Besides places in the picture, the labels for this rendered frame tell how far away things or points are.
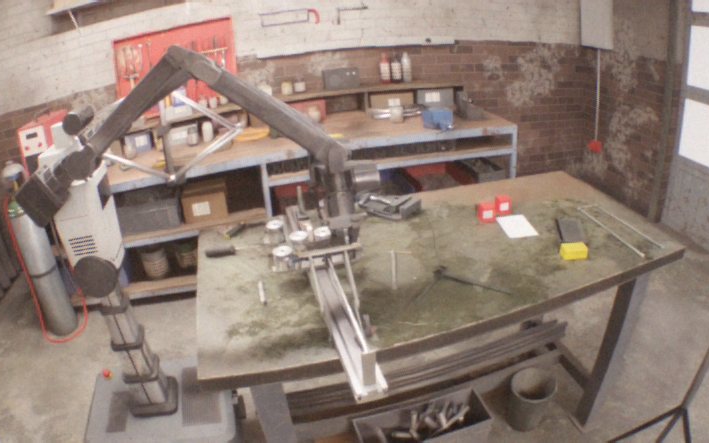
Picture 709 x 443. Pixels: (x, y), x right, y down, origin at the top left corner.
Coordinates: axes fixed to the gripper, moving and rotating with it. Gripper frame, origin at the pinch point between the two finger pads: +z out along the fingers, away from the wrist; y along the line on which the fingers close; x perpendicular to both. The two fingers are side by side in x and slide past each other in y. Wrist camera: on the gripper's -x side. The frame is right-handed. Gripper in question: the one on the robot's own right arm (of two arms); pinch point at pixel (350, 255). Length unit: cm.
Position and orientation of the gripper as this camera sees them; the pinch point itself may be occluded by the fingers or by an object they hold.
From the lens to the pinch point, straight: 116.7
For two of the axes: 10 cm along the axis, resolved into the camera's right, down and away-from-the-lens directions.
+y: -9.7, 1.6, -1.7
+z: 1.8, 9.8, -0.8
